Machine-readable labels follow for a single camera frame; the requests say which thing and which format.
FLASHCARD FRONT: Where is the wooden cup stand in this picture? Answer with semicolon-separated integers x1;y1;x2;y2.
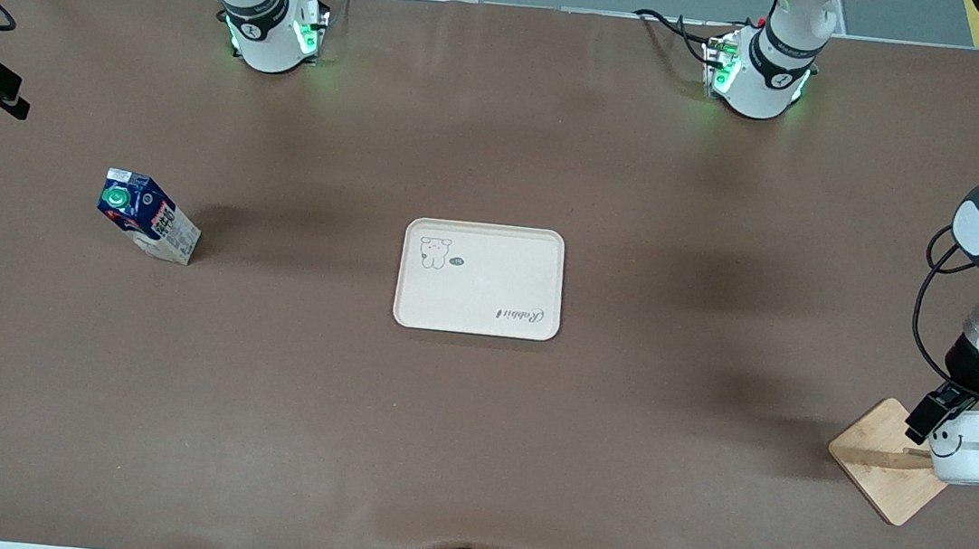
821;389;979;536

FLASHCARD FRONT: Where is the brown table cover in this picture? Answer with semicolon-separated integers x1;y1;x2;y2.
0;0;979;549

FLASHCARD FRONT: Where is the cream rabbit print tray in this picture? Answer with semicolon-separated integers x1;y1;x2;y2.
391;214;569;345

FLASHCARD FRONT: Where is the black arm base cable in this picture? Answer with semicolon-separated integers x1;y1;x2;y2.
628;6;723;68

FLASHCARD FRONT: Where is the blue white milk carton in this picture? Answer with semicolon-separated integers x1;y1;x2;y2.
92;166;208;268

